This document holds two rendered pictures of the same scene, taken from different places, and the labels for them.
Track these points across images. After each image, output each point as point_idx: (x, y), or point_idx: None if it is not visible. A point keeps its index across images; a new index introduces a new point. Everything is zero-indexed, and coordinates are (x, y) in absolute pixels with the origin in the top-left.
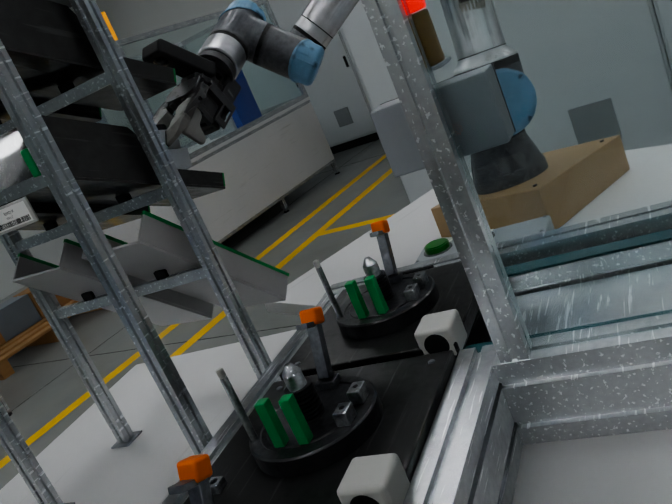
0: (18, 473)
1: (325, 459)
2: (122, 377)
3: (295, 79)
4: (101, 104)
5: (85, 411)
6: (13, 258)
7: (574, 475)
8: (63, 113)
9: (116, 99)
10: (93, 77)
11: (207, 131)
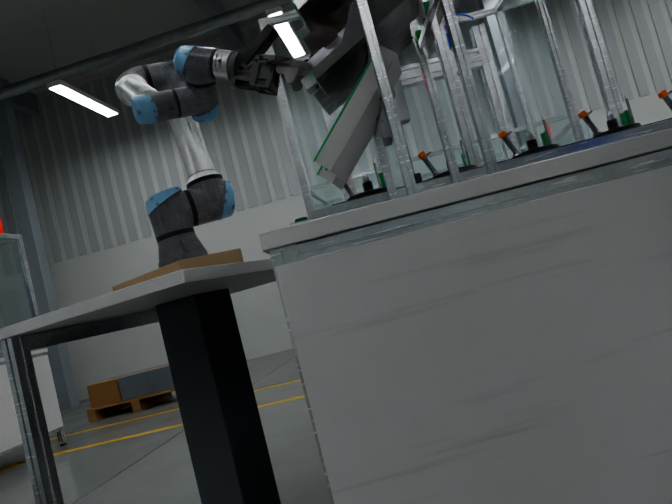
0: (464, 181)
1: None
2: (288, 226)
3: (214, 111)
4: (318, 29)
5: (358, 208)
6: (377, 42)
7: None
8: (331, 14)
9: (318, 35)
10: (345, 23)
11: (274, 89)
